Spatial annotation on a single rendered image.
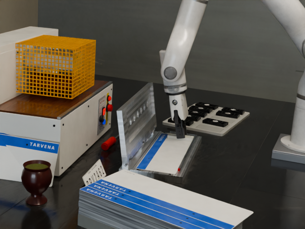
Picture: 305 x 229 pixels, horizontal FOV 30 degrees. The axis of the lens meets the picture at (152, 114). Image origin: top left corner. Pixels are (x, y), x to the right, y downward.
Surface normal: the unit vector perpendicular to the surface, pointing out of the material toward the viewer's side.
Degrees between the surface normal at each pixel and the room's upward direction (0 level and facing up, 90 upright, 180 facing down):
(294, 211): 0
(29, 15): 90
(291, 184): 0
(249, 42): 90
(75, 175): 0
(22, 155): 69
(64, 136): 90
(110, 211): 90
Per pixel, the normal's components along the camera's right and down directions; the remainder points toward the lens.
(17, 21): 0.94, 0.15
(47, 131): -0.22, 0.25
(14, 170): -0.14, -0.21
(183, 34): 0.14, -0.51
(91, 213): -0.57, 0.19
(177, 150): 0.07, -0.96
